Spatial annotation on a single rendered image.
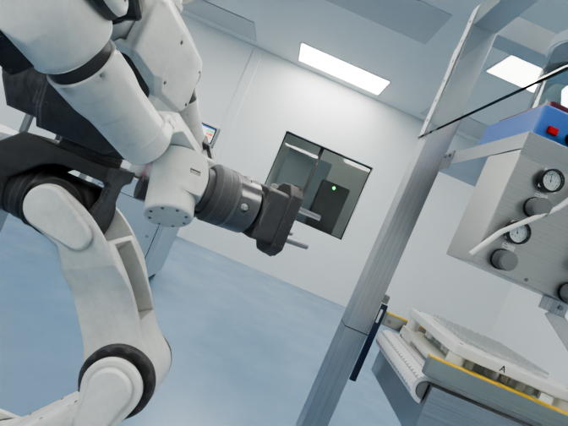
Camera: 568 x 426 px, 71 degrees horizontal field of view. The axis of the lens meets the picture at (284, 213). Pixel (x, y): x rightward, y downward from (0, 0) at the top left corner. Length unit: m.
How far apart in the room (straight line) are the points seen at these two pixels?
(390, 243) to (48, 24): 0.81
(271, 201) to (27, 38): 0.37
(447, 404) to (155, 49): 0.78
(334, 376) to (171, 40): 0.81
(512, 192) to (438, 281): 5.53
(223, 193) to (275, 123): 5.23
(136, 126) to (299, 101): 5.42
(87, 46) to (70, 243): 0.47
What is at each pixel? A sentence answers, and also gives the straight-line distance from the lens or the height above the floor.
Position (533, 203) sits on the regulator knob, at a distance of 0.73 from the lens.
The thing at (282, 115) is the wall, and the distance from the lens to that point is 5.80.
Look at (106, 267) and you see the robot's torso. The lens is 0.80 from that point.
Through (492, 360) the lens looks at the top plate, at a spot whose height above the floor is 0.91.
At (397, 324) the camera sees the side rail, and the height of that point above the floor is 0.86.
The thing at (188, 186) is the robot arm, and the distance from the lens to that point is 0.54.
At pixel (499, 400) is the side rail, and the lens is 0.83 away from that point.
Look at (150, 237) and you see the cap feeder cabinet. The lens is 3.09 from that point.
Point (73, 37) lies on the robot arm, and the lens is 0.41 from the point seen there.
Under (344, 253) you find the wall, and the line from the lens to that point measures 5.80.
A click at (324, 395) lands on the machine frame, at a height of 0.62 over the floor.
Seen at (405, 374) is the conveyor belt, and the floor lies 0.81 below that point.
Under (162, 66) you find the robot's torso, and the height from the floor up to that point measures 1.15.
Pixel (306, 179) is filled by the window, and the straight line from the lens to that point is 5.80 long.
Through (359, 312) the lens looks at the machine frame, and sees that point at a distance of 1.01.
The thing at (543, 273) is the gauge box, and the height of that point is 1.08.
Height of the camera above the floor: 1.01
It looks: 1 degrees down
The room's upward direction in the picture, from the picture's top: 23 degrees clockwise
